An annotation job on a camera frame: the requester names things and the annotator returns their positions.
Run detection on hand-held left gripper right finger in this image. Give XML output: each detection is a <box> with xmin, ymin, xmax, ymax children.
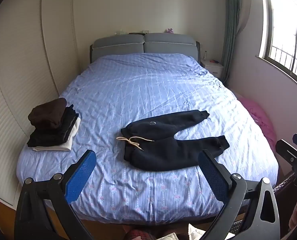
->
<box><xmin>198</xmin><ymin>149</ymin><xmax>281</xmax><ymax>240</ymax></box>

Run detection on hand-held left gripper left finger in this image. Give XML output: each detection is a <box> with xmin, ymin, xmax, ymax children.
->
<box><xmin>15</xmin><ymin>149</ymin><xmax>97</xmax><ymax>240</ymax></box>

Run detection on black pants with drawstring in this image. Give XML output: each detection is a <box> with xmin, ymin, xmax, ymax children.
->
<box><xmin>116</xmin><ymin>109</ymin><xmax>230</xmax><ymax>172</ymax></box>

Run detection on pink blanket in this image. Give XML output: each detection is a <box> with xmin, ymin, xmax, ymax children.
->
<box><xmin>236</xmin><ymin>96</ymin><xmax>277</xmax><ymax>153</ymax></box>

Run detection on white folded garment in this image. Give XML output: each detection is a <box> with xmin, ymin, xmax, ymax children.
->
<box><xmin>32</xmin><ymin>116</ymin><xmax>81</xmax><ymax>152</ymax></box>

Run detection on black folded garment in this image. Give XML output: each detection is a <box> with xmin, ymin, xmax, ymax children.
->
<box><xmin>27</xmin><ymin>104</ymin><xmax>79</xmax><ymax>148</ymax></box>

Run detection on brown folded garment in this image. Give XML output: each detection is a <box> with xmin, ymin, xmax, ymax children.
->
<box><xmin>28</xmin><ymin>98</ymin><xmax>67</xmax><ymax>130</ymax></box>

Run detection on red plaid cloth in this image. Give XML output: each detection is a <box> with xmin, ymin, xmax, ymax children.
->
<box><xmin>125</xmin><ymin>229</ymin><xmax>160</xmax><ymax>240</ymax></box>

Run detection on barred window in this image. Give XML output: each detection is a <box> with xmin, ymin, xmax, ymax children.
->
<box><xmin>255</xmin><ymin>0</ymin><xmax>297</xmax><ymax>93</ymax></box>

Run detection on blue striped bedsheet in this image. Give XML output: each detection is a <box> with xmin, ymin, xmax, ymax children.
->
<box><xmin>15</xmin><ymin>53</ymin><xmax>279</xmax><ymax>224</ymax></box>

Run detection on white nightstand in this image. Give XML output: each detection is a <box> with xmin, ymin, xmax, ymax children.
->
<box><xmin>200</xmin><ymin>59</ymin><xmax>224</xmax><ymax>78</ymax></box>

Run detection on white sliding wardrobe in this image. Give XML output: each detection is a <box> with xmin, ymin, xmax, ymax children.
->
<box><xmin>0</xmin><ymin>0</ymin><xmax>80</xmax><ymax>208</ymax></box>

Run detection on green curtain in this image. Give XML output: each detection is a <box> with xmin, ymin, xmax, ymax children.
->
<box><xmin>221</xmin><ymin>0</ymin><xmax>242</xmax><ymax>85</ymax></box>

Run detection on grey upholstered headboard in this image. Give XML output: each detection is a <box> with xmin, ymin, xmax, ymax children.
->
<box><xmin>90</xmin><ymin>32</ymin><xmax>201</xmax><ymax>64</ymax></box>

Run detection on dark bed frame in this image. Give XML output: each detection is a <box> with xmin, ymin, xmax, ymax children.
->
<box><xmin>273</xmin><ymin>172</ymin><xmax>294</xmax><ymax>192</ymax></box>

